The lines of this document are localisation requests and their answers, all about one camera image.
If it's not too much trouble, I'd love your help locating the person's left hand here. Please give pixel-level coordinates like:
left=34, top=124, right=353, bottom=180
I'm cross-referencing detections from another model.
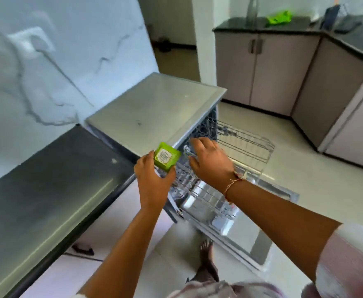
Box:
left=134, top=151, right=178, bottom=211

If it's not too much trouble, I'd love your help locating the person's right hand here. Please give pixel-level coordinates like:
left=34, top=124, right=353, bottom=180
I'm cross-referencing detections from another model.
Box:
left=188, top=137, right=243, bottom=193

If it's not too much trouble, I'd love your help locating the green detergent box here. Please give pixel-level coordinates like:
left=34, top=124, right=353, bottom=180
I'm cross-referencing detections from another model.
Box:
left=153, top=142, right=182, bottom=173

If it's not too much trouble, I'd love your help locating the person's left forearm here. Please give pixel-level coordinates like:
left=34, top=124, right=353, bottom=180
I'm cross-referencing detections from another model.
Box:
left=78, top=207, right=167, bottom=298

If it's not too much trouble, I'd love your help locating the person's right forearm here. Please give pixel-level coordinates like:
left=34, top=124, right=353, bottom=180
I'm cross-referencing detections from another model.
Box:
left=226, top=181, right=342, bottom=281

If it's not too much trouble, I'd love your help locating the silver dishwasher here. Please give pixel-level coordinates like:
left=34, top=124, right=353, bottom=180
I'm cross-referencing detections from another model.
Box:
left=85, top=72, right=300, bottom=273

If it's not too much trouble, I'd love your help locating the white drawer cabinet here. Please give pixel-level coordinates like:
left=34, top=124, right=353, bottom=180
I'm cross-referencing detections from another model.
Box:
left=20, top=178, right=174, bottom=298

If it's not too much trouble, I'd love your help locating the dishwasher door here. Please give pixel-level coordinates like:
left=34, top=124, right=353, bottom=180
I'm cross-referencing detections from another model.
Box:
left=168, top=166, right=300, bottom=273

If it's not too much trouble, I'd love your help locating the person's foot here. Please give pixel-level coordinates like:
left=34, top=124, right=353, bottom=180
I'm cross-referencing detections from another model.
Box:
left=198, top=240, right=220, bottom=282

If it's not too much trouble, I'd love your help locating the beige two-door base cabinet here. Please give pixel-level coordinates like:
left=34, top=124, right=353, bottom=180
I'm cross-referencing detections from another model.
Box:
left=214, top=29, right=321, bottom=117

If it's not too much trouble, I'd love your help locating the dark object on hallway floor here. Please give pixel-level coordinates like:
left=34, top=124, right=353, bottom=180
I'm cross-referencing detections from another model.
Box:
left=158, top=36, right=173, bottom=53

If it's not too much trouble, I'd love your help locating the person's pink white garment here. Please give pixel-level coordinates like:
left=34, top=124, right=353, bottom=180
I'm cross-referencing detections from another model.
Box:
left=168, top=280, right=286, bottom=298

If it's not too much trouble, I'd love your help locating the beige corner base cabinet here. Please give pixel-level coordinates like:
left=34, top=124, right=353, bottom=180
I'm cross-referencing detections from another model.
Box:
left=291, top=35, right=363, bottom=150

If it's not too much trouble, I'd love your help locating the clear glass bottle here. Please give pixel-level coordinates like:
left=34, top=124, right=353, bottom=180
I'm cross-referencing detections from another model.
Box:
left=246, top=0, right=260, bottom=26

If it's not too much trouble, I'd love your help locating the green cloth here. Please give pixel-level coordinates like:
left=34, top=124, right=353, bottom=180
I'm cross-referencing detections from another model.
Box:
left=265, top=10, right=293, bottom=27

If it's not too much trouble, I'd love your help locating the person's pink white sleeve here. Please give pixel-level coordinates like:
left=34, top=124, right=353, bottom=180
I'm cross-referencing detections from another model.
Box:
left=315, top=223, right=363, bottom=298

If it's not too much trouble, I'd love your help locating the dark blue box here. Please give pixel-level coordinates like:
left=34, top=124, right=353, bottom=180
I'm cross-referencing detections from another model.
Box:
left=320, top=4, right=341, bottom=31

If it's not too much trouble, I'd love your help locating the wire lower dishwasher rack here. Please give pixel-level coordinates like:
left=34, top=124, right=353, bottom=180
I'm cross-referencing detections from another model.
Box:
left=168, top=166, right=241, bottom=237

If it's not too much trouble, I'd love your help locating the wire dishwasher rack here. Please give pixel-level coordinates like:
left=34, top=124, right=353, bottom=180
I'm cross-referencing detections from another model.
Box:
left=168, top=166, right=241, bottom=237
left=183, top=119, right=276, bottom=175

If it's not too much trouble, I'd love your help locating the red thread wrist bracelet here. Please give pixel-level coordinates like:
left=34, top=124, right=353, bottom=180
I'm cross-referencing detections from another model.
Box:
left=223, top=173, right=246, bottom=204

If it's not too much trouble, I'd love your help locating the wire upper dishwasher rack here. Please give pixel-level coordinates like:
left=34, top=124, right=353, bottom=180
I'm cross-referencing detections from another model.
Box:
left=183, top=119, right=276, bottom=175

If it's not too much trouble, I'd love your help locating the dark drawer handle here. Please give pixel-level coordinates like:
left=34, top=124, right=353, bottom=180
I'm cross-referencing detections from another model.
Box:
left=72, top=243, right=95, bottom=257

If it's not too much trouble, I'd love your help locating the grey power cable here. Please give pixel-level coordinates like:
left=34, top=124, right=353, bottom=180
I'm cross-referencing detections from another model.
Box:
left=35, top=48, right=94, bottom=108

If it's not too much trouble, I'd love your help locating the white wall socket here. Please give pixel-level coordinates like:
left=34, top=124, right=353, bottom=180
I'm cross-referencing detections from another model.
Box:
left=8, top=26, right=56, bottom=60

